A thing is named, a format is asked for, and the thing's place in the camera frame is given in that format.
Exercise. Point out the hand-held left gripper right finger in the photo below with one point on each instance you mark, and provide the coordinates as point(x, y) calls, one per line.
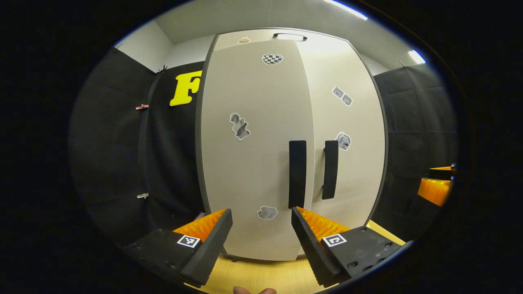
point(312, 249)

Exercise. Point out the copper cloth clip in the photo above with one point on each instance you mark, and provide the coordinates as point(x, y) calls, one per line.
point(142, 107)

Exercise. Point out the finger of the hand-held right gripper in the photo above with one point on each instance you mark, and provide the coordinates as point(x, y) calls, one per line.
point(435, 191)
point(441, 173)

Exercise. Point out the long ceiling light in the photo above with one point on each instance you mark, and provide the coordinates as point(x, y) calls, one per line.
point(347, 9)

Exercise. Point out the small ceiling light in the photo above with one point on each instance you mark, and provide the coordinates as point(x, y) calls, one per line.
point(416, 56)

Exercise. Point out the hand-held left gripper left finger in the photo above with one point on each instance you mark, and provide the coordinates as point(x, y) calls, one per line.
point(208, 253)

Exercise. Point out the white and grey cabinet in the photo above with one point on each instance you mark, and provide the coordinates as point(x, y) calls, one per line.
point(198, 126)

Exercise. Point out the white cabinet drawer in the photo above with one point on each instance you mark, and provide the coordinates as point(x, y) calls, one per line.
point(318, 38)

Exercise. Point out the white cabinet door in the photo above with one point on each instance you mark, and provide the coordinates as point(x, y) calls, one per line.
point(265, 102)
point(359, 171)

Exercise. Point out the black backdrop cloth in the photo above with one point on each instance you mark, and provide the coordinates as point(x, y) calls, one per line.
point(408, 122)
point(110, 163)

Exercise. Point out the silver cloth clip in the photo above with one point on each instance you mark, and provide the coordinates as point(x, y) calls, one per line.
point(142, 196)

